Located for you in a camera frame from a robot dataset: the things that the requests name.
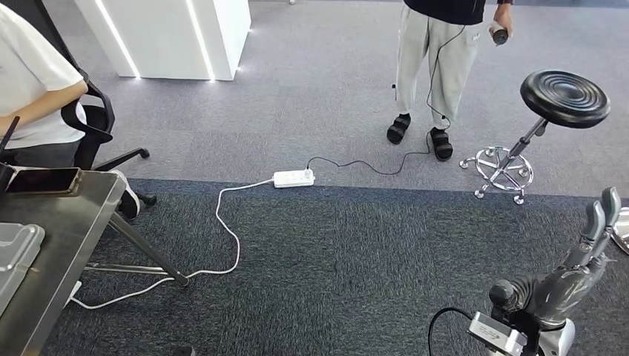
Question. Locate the person's hand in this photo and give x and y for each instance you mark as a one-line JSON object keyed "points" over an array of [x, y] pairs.
{"points": [[503, 19]]}

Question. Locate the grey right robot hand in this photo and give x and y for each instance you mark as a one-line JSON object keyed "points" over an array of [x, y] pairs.
{"points": [[560, 295]]}

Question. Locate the black handheld controller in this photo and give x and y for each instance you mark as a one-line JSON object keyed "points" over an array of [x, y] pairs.
{"points": [[500, 37]]}

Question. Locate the steel workbench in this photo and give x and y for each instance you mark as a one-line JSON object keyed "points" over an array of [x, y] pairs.
{"points": [[64, 236]]}

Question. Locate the person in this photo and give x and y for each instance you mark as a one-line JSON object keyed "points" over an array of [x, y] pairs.
{"points": [[29, 73], [417, 49]]}

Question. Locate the black stool with chrome base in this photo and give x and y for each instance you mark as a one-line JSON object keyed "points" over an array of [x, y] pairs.
{"points": [[565, 98]]}

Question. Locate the white power strip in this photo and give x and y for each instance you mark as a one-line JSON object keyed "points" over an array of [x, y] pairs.
{"points": [[294, 179]]}

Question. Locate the white lit display cabinet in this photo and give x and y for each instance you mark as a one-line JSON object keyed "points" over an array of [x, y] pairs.
{"points": [[162, 39]]}

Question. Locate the black smartphone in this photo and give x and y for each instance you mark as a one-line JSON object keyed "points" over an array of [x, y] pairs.
{"points": [[41, 181]]}

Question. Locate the stamped sheet metal panel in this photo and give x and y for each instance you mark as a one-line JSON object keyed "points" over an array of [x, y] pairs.
{"points": [[17, 255]]}

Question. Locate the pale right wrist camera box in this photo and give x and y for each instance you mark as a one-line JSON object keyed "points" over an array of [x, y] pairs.
{"points": [[491, 334]]}

